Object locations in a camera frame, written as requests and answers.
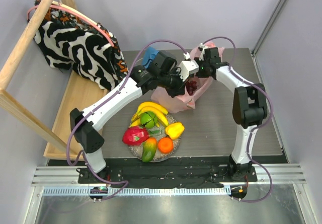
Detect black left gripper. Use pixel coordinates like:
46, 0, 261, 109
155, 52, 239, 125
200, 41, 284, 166
158, 67, 190, 99

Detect fake red grapes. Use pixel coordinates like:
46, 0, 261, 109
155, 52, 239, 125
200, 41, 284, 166
186, 81, 198, 96

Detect pink plastic bag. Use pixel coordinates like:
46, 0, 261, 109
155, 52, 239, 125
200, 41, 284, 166
150, 41, 225, 113

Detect yellow fake banana bunch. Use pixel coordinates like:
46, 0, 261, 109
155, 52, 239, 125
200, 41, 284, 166
131, 102, 169, 126

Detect single yellow fake banana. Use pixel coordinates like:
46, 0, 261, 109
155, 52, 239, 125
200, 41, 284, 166
129, 118, 141, 128

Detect yellow fake bell pepper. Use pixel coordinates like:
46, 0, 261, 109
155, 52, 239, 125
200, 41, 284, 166
165, 122, 185, 140

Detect red fake dragon fruit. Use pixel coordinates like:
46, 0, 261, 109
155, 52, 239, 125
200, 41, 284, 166
122, 126, 163, 146

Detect orange fake fruit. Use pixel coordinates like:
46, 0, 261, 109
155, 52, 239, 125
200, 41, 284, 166
157, 137, 174, 154

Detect green orange fake mango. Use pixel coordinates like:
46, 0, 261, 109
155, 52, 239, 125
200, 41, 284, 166
141, 137, 157, 162

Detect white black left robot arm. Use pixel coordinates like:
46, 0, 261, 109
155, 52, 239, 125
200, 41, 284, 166
70, 52, 199, 183

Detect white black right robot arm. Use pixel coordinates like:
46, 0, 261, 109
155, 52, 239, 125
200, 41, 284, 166
195, 44, 268, 181

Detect blue bucket hat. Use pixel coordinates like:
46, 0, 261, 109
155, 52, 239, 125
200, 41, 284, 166
141, 46, 159, 68

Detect speckled round plate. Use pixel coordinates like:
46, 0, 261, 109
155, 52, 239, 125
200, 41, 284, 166
129, 114, 181, 163

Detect black white orange patterned cloth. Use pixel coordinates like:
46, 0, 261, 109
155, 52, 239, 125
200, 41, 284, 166
34, 1, 128, 91

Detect pink hanger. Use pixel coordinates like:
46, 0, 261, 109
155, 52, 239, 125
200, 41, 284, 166
27, 4, 115, 46

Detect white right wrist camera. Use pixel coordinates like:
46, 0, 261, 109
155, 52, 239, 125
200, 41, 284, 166
198, 43, 210, 61

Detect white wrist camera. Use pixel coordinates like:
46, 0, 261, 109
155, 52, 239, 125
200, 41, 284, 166
198, 43, 210, 61
178, 53, 199, 82

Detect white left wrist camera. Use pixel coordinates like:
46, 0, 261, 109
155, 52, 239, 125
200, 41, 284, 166
178, 53, 199, 82

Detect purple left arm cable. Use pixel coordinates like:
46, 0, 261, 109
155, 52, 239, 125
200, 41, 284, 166
66, 39, 188, 201

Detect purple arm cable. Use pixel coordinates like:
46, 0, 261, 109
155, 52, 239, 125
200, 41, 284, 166
201, 37, 274, 204
66, 39, 188, 201

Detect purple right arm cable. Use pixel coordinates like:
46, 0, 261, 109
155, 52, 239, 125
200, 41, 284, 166
201, 37, 274, 204

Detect aluminium corner post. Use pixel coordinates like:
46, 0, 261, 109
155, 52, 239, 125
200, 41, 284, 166
251, 0, 289, 57

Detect wooden rack frame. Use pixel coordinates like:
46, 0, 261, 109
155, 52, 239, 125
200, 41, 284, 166
0, 0, 111, 161

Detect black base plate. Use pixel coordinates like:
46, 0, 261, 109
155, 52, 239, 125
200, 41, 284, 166
77, 157, 258, 189

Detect aluminium rail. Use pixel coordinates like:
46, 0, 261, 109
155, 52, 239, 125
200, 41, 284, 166
32, 164, 306, 196

